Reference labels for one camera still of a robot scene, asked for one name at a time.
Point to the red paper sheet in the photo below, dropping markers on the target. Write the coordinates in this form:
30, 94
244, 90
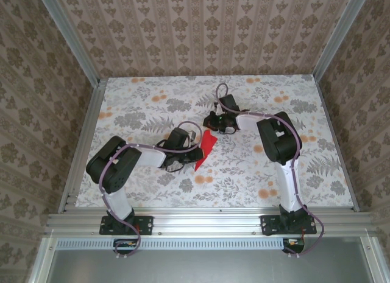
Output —
208, 143

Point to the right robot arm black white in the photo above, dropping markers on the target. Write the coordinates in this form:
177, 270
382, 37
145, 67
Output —
277, 143

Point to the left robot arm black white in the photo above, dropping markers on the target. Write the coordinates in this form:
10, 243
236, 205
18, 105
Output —
119, 173

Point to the grey metal sheet panel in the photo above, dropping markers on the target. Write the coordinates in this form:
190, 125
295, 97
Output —
207, 267

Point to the floral table cover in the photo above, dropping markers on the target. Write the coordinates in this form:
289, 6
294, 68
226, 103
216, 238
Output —
182, 191

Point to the aluminium front rail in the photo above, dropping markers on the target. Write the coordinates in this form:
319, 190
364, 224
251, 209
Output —
207, 222

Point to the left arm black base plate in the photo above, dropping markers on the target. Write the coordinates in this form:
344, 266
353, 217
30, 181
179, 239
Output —
146, 225

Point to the aluminium side rail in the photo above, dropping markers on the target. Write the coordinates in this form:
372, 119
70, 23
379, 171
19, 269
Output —
86, 137
335, 143

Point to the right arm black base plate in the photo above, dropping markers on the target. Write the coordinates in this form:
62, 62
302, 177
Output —
269, 225

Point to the aluminium upright post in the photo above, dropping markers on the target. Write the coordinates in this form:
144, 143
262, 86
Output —
335, 36
72, 36

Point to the aluminium lower frame rail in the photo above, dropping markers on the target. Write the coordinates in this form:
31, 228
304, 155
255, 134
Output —
373, 261
42, 261

